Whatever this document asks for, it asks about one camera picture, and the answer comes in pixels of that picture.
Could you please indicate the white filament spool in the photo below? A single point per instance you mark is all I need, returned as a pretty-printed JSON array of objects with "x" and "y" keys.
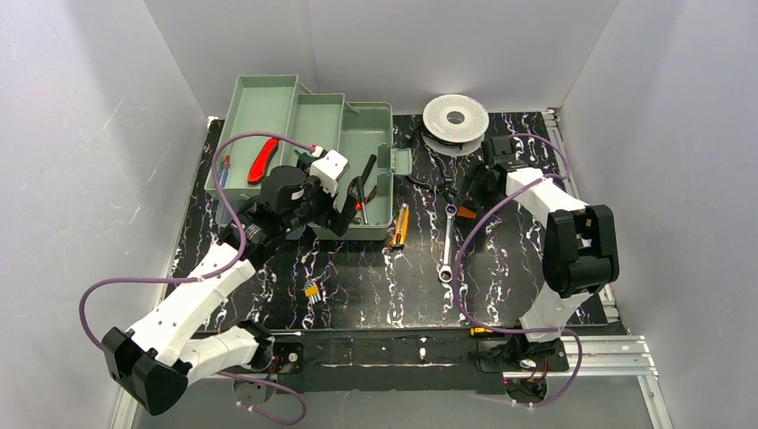
[{"x": 454, "y": 125}]

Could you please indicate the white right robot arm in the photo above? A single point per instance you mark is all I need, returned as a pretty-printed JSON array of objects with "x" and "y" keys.
[{"x": 580, "y": 254}]

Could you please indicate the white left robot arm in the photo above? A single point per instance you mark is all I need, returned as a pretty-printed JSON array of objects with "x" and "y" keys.
[{"x": 157, "y": 358}]

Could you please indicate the green plastic tool box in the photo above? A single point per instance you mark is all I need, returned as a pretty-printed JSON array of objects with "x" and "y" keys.
[{"x": 281, "y": 104}]

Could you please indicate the silver combination wrench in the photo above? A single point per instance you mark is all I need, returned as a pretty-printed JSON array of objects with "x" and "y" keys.
[{"x": 445, "y": 270}]

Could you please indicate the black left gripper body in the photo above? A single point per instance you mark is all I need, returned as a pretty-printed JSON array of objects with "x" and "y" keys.
[{"x": 334, "y": 206}]

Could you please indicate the green handled screwdriver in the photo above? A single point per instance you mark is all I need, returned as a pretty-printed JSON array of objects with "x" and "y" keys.
[{"x": 304, "y": 159}]

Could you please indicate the blue handled screwdriver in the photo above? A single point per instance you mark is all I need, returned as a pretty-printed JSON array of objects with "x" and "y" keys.
[{"x": 224, "y": 170}]

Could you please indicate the orange black hex key holder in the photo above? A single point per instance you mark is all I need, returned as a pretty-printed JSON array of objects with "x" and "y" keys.
[{"x": 467, "y": 212}]

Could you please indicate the red needle nose pliers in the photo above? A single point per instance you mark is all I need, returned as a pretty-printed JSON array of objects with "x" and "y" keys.
[{"x": 368, "y": 197}]

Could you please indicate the yellow hex key set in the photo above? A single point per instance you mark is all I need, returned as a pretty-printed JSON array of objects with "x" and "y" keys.
[{"x": 313, "y": 292}]

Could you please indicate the red black utility knife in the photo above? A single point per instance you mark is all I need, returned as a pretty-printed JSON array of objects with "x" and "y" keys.
[{"x": 259, "y": 168}]

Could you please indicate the yellow black screwdriver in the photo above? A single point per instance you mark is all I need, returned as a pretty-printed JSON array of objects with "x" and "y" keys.
[{"x": 482, "y": 332}]

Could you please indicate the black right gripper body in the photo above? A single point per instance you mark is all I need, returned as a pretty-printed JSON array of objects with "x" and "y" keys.
[{"x": 474, "y": 175}]

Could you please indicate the orange utility knife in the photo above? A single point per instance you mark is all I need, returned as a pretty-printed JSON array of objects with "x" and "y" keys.
[{"x": 400, "y": 234}]

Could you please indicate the black marbled table mat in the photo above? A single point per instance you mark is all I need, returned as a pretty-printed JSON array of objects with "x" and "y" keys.
[{"x": 365, "y": 284}]

